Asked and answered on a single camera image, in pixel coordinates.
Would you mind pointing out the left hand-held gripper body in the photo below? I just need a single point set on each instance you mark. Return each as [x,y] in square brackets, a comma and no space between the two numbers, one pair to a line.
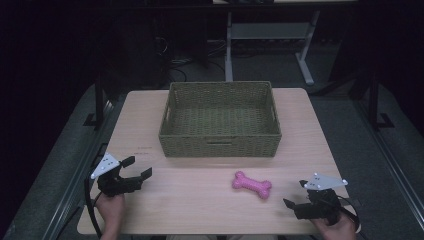
[113,185]

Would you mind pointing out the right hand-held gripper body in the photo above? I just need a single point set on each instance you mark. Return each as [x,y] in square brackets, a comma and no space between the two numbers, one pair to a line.
[320,203]

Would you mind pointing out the pink bone toy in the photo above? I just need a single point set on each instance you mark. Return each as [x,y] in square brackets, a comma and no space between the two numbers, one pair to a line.
[251,185]

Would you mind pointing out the green woven basket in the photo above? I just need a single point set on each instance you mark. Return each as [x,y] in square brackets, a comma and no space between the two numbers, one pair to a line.
[220,123]

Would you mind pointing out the person's left hand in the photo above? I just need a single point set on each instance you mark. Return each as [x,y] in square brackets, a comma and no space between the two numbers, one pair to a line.
[111,210]

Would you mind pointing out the person's right hand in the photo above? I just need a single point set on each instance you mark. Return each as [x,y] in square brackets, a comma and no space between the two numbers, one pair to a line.
[335,230]

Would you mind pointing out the black metal stand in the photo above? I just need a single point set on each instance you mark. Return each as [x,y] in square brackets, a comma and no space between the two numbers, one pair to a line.
[374,103]
[99,103]

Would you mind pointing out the metal floor rail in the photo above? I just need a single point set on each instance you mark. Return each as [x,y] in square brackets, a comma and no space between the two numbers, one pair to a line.
[390,160]
[78,173]

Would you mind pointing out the grey metal desk frame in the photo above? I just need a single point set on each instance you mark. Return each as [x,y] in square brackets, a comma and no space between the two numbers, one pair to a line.
[268,31]

